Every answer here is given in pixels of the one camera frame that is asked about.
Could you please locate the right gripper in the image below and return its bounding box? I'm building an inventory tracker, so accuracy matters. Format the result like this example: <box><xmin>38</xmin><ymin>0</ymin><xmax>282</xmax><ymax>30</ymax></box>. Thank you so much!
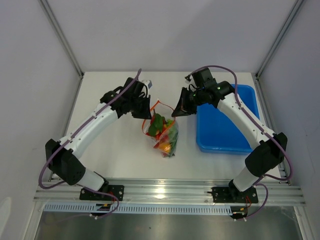
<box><xmin>171</xmin><ymin>87</ymin><xmax>206</xmax><ymax>118</ymax></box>

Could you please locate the red cherry bunch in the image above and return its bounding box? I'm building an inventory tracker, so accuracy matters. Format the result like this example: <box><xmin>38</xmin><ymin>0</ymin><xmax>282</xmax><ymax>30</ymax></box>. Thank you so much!
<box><xmin>146</xmin><ymin>110</ymin><xmax>173</xmax><ymax>140</ymax></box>

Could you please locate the clear zip bag orange zipper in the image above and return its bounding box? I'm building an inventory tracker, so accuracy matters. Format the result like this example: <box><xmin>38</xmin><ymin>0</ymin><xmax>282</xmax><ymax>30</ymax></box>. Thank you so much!
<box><xmin>141</xmin><ymin>100</ymin><xmax>179</xmax><ymax>158</ymax></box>

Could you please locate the red orange mango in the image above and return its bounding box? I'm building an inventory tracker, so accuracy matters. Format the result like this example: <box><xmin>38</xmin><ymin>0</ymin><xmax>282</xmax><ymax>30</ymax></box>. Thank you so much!
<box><xmin>153</xmin><ymin>140</ymin><xmax>163</xmax><ymax>151</ymax></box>

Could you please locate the yellow orange mango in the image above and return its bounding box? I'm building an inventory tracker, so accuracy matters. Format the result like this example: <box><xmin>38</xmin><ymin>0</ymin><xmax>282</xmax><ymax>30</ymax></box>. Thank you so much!
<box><xmin>158</xmin><ymin>142</ymin><xmax>172</xmax><ymax>154</ymax></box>

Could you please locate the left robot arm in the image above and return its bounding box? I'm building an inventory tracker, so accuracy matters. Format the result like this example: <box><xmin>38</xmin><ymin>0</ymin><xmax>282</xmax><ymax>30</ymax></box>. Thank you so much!
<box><xmin>45</xmin><ymin>77</ymin><xmax>152</xmax><ymax>200</ymax></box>

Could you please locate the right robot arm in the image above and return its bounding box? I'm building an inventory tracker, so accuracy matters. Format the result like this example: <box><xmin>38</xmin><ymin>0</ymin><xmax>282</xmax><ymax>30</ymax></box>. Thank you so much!
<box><xmin>172</xmin><ymin>65</ymin><xmax>289</xmax><ymax>202</ymax></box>

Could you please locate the blue plastic bin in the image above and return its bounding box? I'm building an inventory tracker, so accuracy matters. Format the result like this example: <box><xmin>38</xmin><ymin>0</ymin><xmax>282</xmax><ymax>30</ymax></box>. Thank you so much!
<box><xmin>196</xmin><ymin>84</ymin><xmax>261</xmax><ymax>154</ymax></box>

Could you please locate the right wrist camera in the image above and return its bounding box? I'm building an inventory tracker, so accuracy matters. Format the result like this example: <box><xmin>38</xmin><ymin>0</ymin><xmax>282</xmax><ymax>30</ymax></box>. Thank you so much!
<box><xmin>184</xmin><ymin>74</ymin><xmax>197</xmax><ymax>87</ymax></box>

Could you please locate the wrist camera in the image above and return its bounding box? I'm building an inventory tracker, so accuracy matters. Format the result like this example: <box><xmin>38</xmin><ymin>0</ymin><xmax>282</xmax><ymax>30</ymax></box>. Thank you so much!
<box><xmin>141</xmin><ymin>80</ymin><xmax>153</xmax><ymax>98</ymax></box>
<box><xmin>184</xmin><ymin>74</ymin><xmax>197</xmax><ymax>87</ymax></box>

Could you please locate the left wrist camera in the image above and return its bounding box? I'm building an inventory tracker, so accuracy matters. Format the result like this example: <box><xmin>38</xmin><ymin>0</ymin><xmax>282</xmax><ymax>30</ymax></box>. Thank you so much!
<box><xmin>141</xmin><ymin>80</ymin><xmax>153</xmax><ymax>98</ymax></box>

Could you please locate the aluminium mounting rail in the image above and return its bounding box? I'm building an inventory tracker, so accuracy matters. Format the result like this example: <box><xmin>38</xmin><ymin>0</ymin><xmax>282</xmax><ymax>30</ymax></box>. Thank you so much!
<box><xmin>33</xmin><ymin>178</ymin><xmax>306</xmax><ymax>207</ymax></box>

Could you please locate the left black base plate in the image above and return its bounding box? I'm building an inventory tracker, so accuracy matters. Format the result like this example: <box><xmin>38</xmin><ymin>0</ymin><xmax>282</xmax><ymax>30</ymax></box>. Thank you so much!
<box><xmin>79</xmin><ymin>184</ymin><xmax>125</xmax><ymax>202</ymax></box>

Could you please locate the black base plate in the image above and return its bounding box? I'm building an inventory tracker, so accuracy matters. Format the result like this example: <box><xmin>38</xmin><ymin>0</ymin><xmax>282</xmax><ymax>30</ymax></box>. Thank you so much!
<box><xmin>208</xmin><ymin>186</ymin><xmax>259</xmax><ymax>204</ymax></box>
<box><xmin>79</xmin><ymin>184</ymin><xmax>125</xmax><ymax>202</ymax></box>

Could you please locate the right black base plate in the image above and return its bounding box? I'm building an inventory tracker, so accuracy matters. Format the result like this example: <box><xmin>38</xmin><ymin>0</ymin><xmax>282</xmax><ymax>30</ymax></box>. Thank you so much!
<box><xmin>208</xmin><ymin>186</ymin><xmax>259</xmax><ymax>204</ymax></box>

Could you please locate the white slotted cable duct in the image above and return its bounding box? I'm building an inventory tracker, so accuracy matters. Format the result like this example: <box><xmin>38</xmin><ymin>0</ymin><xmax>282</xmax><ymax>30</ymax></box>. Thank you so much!
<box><xmin>43</xmin><ymin>202</ymin><xmax>233</xmax><ymax>216</ymax></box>

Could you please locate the left aluminium frame post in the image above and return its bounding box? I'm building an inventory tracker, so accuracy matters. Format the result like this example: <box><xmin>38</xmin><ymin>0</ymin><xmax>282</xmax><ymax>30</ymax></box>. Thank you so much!
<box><xmin>37</xmin><ymin>0</ymin><xmax>84</xmax><ymax>78</ymax></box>

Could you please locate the aluminium frame post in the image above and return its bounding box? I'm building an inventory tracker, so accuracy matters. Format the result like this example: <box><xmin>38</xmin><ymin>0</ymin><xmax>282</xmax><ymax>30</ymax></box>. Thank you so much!
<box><xmin>254</xmin><ymin>0</ymin><xmax>307</xmax><ymax>78</ymax></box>
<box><xmin>37</xmin><ymin>0</ymin><xmax>84</xmax><ymax>78</ymax></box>

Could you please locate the right aluminium frame post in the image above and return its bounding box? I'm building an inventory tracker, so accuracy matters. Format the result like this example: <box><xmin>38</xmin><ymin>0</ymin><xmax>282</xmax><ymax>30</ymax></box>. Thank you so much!
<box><xmin>254</xmin><ymin>0</ymin><xmax>307</xmax><ymax>78</ymax></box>

